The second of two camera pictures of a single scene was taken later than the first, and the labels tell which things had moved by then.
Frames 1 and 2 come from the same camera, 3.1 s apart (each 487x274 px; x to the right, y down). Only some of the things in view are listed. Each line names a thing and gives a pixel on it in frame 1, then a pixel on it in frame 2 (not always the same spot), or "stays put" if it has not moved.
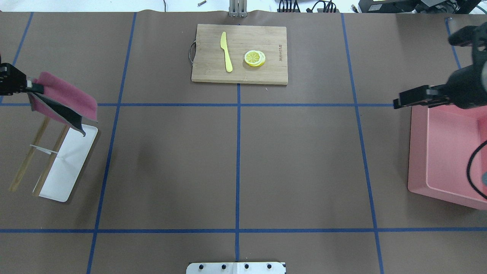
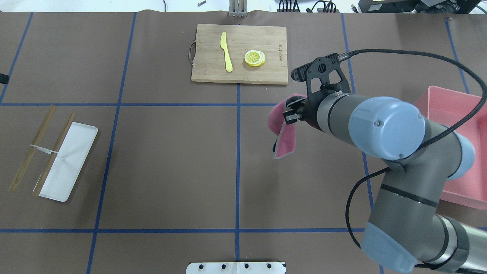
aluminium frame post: x=237 y=8 stays put
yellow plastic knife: x=229 y=66 stays put
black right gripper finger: x=432 y=96 to x=294 y=105
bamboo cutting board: x=209 y=64 stays put
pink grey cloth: x=63 y=101 to x=284 y=144
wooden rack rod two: x=46 y=172 stays put
